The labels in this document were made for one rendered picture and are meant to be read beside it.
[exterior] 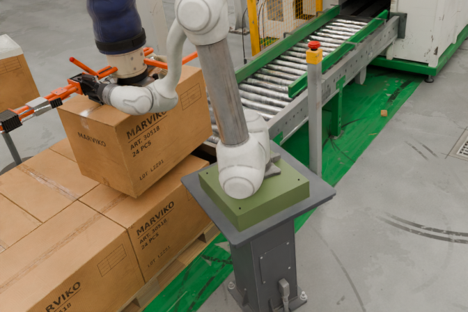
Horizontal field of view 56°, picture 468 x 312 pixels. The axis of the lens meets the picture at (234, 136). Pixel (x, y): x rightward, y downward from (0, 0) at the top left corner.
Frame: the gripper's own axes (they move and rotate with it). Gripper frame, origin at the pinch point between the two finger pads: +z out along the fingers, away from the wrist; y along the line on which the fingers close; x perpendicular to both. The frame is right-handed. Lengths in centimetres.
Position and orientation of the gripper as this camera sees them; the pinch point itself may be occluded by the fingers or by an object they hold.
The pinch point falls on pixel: (80, 84)
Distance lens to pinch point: 202.1
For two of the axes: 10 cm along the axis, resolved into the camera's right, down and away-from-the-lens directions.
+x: 6.1, -5.0, 6.2
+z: -7.8, -2.6, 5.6
